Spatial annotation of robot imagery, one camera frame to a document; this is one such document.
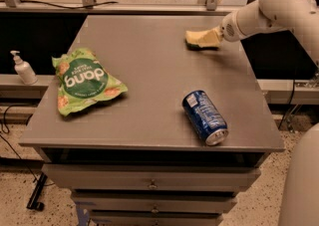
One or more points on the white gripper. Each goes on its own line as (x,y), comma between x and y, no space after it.
(228,31)

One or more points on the yellow sponge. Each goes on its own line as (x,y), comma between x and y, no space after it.
(199,40)

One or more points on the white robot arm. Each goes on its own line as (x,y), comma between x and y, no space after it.
(300,199)

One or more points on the green rice chip bag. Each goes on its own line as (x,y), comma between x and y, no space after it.
(83,82)

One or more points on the blue soda can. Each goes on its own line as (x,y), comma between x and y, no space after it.
(208,123)

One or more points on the white pump bottle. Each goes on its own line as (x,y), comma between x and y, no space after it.
(23,69)

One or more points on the black floor stand foot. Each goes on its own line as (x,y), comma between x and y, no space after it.
(34,203)

